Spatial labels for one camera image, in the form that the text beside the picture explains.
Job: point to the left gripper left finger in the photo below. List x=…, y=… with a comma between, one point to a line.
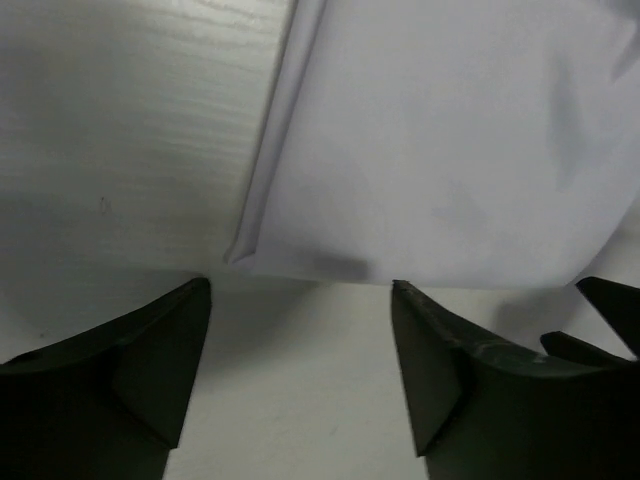
x=111, y=402

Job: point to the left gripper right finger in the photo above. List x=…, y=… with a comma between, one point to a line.
x=483, y=407

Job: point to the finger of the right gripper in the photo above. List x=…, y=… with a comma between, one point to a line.
x=561, y=345
x=618, y=304

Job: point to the white t shirt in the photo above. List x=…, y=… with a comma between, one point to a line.
x=471, y=144

